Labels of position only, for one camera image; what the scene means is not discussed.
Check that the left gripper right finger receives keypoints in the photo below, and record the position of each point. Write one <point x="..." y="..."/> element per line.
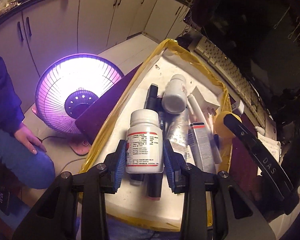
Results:
<point x="214" y="206"/>

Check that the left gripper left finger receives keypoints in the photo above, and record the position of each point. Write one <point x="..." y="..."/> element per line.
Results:
<point x="54" y="214"/>

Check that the white lip balm stick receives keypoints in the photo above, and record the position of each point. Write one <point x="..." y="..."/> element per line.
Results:
<point x="201" y="118"/>

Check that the white red striped box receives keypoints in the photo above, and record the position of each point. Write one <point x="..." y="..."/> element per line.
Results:
<point x="200" y="148"/>

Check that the black marker pen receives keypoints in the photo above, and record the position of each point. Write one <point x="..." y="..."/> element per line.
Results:
<point x="154" y="181"/>

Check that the silver hand cream tube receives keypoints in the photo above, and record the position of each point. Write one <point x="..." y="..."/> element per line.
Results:
<point x="178" y="133"/>

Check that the white pill bottle red label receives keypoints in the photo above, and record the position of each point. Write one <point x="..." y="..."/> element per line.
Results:
<point x="144" y="141"/>

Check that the white pill bottle green label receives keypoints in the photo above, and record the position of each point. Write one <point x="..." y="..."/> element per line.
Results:
<point x="174" y="100"/>

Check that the white power adapter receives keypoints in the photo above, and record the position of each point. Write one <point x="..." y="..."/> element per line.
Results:
<point x="238" y="108"/>

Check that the small white plug cube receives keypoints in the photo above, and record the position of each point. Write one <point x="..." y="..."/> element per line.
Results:
<point x="206" y="99"/>

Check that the person's hand on knee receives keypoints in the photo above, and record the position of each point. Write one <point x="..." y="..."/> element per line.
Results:
<point x="28" y="139"/>

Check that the white lined notebook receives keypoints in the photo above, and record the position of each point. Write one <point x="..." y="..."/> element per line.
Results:
<point x="274" y="147"/>

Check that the small white dropper bottle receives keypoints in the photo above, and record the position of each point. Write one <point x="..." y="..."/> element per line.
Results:
<point x="260" y="130"/>

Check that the yellow taped foam tray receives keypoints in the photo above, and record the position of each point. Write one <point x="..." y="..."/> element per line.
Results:
<point x="130" y="204"/>

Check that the beige computer keyboard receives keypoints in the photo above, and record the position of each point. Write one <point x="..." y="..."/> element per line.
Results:
<point x="231" y="74"/>

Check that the electric fan heater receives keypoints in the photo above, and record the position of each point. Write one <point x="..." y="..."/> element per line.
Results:
<point x="68" y="88"/>

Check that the monitor with maroon cloth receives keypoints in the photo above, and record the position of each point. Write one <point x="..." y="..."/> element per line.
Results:
<point x="261" y="37"/>

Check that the lower kitchen cabinets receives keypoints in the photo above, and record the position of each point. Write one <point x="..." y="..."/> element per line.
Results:
<point x="37" y="33"/>

